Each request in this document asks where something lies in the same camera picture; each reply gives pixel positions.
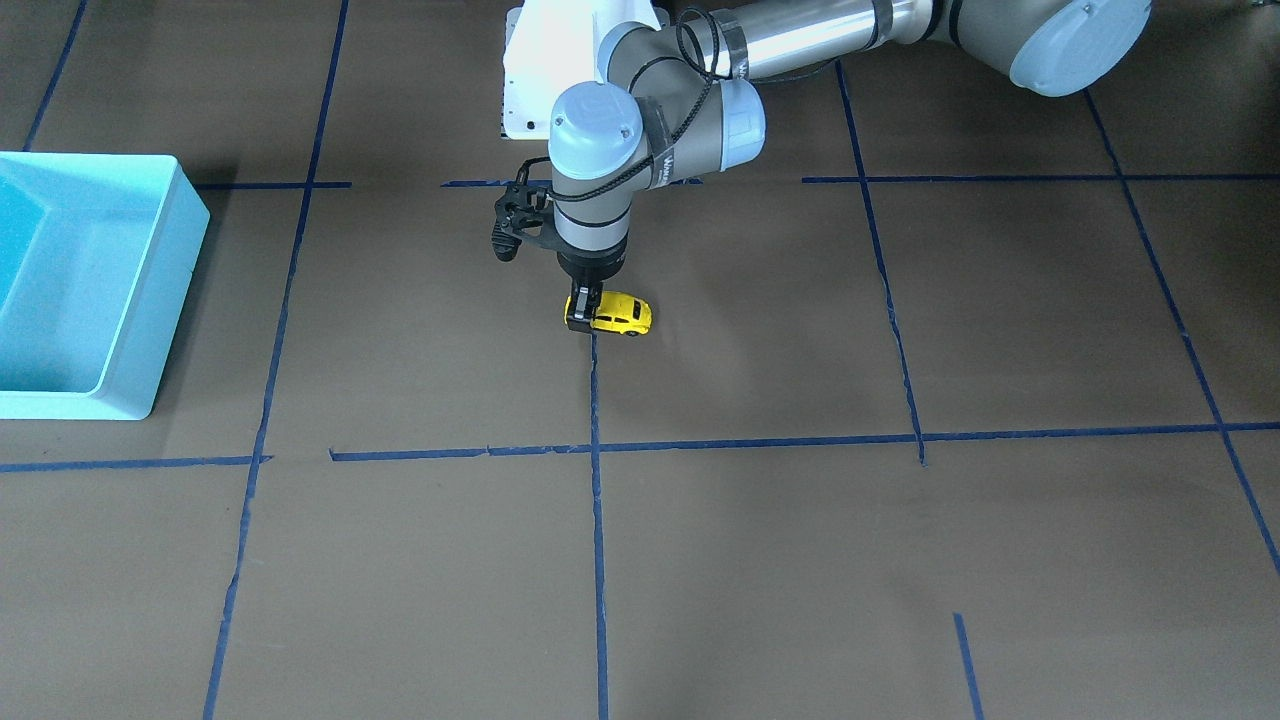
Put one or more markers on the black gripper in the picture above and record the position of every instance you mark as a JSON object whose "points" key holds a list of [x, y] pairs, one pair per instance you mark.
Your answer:
{"points": [[590, 265]]}

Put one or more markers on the yellow beetle toy car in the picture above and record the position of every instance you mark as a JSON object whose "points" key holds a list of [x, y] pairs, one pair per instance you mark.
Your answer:
{"points": [[624, 314]]}

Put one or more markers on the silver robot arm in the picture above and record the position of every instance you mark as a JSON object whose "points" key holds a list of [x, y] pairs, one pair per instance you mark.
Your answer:
{"points": [[668, 104]]}

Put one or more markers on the light blue plastic bin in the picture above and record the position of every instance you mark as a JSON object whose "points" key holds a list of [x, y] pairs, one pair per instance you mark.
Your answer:
{"points": [[97, 253]]}

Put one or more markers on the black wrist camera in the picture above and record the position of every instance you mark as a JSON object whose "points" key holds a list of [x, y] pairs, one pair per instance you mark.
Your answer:
{"points": [[523, 214]]}

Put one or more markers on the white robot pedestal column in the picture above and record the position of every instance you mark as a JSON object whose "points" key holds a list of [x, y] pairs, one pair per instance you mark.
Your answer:
{"points": [[553, 45]]}

